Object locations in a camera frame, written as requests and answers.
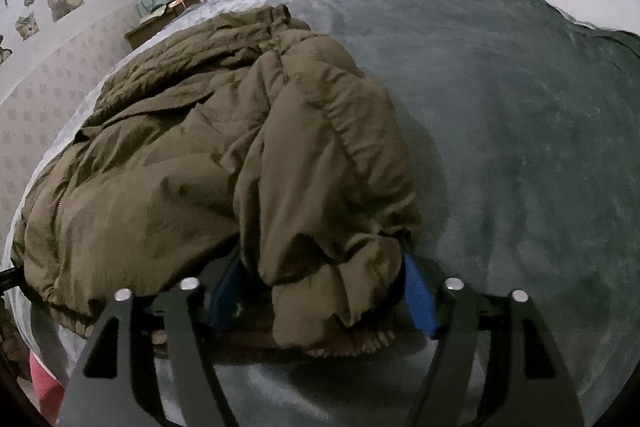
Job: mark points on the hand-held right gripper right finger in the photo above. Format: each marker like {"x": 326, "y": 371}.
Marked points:
{"x": 420, "y": 302}

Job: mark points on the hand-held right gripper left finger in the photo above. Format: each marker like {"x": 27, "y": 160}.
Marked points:
{"x": 226, "y": 294}

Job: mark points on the olive brown padded jacket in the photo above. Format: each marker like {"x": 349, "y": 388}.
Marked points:
{"x": 175, "y": 167}

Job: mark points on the grey plush blanket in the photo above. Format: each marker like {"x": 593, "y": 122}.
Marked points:
{"x": 500, "y": 157}

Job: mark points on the pink cloth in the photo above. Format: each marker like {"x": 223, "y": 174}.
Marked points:
{"x": 47, "y": 392}

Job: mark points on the brown wooden nightstand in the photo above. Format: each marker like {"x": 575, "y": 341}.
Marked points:
{"x": 145, "y": 32}

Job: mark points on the pale green bag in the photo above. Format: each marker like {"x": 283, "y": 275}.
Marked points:
{"x": 155, "y": 2}

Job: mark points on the two grey cats sticker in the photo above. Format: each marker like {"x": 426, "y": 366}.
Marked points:
{"x": 65, "y": 3}

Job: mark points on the hat cat wall sticker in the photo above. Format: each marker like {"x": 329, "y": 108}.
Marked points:
{"x": 4, "y": 52}

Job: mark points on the tabby kitten wall sticker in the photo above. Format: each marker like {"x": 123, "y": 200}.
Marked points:
{"x": 27, "y": 26}

